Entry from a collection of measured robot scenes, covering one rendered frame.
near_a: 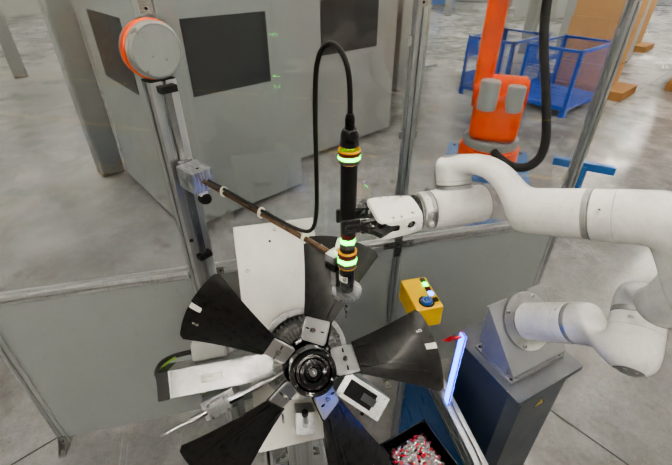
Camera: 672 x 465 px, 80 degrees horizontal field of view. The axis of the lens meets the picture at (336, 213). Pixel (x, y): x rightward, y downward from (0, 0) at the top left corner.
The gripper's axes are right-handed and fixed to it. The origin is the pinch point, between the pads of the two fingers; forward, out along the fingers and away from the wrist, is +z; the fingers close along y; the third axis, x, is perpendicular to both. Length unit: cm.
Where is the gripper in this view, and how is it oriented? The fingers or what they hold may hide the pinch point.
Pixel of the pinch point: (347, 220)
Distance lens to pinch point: 84.4
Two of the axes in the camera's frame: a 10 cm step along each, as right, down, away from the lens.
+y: -2.3, -5.2, 8.2
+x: 0.0, -8.4, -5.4
